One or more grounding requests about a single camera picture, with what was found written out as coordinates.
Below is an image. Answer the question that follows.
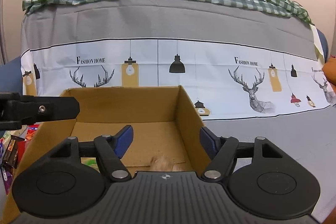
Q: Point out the beige snack pack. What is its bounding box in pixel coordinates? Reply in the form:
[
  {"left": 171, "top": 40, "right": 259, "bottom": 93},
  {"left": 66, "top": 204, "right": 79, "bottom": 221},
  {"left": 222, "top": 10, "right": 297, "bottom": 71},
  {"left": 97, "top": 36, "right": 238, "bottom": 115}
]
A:
[{"left": 149, "top": 155, "right": 185, "bottom": 172}]

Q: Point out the red snack packet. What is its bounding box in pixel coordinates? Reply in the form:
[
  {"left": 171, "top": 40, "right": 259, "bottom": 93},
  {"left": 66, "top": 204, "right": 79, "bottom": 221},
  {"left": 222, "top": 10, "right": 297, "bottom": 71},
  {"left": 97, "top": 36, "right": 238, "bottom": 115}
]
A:
[{"left": 25, "top": 124, "right": 39, "bottom": 141}]

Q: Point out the green snack packet in box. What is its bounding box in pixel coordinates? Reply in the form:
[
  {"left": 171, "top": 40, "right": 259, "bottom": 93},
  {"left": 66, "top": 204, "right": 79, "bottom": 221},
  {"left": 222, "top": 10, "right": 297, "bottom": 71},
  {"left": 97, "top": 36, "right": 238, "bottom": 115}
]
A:
[{"left": 81, "top": 157, "right": 100, "bottom": 172}]

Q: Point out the brown cardboard box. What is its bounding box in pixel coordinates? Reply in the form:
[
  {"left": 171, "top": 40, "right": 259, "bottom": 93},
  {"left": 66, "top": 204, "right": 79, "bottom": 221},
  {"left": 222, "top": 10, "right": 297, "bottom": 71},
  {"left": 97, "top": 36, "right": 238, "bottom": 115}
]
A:
[{"left": 3, "top": 87, "right": 210, "bottom": 223}]

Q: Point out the dark brown chocolate bar packet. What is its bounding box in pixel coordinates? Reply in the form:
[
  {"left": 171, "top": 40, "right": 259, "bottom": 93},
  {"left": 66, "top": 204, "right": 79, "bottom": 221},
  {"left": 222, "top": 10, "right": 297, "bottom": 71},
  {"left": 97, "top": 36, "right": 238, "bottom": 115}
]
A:
[{"left": 2, "top": 135, "right": 25, "bottom": 168}]

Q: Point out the purple white snack packet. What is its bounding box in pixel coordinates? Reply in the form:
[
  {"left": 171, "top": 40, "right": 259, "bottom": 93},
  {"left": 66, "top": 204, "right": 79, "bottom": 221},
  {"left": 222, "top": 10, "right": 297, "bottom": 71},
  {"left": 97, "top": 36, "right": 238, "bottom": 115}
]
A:
[{"left": 1, "top": 165, "right": 13, "bottom": 195}]

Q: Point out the grey deer print sofa cover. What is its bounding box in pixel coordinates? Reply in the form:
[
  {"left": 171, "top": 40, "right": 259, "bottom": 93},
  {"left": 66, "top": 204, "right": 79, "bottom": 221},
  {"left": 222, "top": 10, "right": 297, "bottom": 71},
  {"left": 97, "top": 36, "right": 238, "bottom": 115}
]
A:
[{"left": 21, "top": 0, "right": 335, "bottom": 221}]

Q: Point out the orange cushion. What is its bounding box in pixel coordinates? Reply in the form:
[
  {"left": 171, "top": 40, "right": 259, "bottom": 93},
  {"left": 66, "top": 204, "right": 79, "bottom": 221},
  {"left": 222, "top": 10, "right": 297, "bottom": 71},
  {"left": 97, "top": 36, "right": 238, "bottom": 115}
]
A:
[{"left": 322, "top": 56, "right": 336, "bottom": 90}]

